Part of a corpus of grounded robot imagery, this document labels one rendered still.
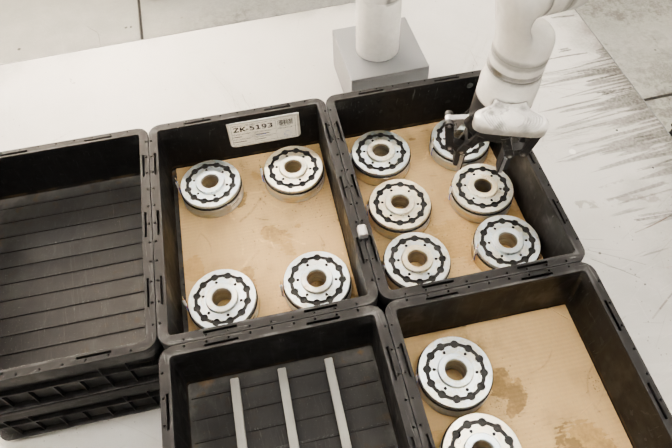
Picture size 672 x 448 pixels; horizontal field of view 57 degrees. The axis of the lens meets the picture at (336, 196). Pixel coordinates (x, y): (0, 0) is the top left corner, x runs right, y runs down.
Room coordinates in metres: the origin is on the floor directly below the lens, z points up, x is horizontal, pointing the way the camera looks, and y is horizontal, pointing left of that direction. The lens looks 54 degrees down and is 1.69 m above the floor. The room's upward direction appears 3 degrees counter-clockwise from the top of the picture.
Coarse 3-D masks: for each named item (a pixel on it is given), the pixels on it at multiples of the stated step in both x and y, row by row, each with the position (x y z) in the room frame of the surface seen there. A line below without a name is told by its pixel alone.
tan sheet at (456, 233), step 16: (416, 128) 0.78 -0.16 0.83; (432, 128) 0.78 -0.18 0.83; (352, 144) 0.75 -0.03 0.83; (416, 144) 0.74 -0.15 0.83; (416, 160) 0.70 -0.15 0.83; (432, 160) 0.70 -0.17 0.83; (416, 176) 0.67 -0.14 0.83; (432, 176) 0.66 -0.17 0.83; (448, 176) 0.66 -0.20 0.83; (368, 192) 0.64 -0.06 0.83; (432, 192) 0.63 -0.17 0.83; (448, 192) 0.63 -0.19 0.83; (400, 208) 0.60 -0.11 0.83; (432, 208) 0.60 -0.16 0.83; (448, 208) 0.59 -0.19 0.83; (512, 208) 0.59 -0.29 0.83; (432, 224) 0.56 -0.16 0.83; (448, 224) 0.56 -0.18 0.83; (464, 224) 0.56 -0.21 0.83; (384, 240) 0.54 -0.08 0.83; (448, 240) 0.53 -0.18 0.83; (464, 240) 0.53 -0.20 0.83; (464, 256) 0.50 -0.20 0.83; (464, 272) 0.47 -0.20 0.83
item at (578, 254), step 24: (480, 72) 0.81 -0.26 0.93; (336, 96) 0.77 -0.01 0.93; (360, 96) 0.77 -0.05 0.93; (336, 120) 0.71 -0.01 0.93; (360, 192) 0.56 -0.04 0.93; (552, 192) 0.55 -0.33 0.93; (360, 216) 0.52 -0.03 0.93; (576, 240) 0.46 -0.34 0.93; (528, 264) 0.43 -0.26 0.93; (552, 264) 0.42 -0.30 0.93; (384, 288) 0.40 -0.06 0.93; (408, 288) 0.40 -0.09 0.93; (432, 288) 0.39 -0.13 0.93
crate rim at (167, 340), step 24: (192, 120) 0.73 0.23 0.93; (216, 120) 0.73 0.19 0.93; (336, 144) 0.66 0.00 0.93; (336, 168) 0.61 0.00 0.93; (360, 240) 0.48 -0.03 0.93; (360, 264) 0.44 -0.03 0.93; (288, 312) 0.37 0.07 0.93; (312, 312) 0.37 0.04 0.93; (168, 336) 0.34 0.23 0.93; (192, 336) 0.34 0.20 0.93; (216, 336) 0.34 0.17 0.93
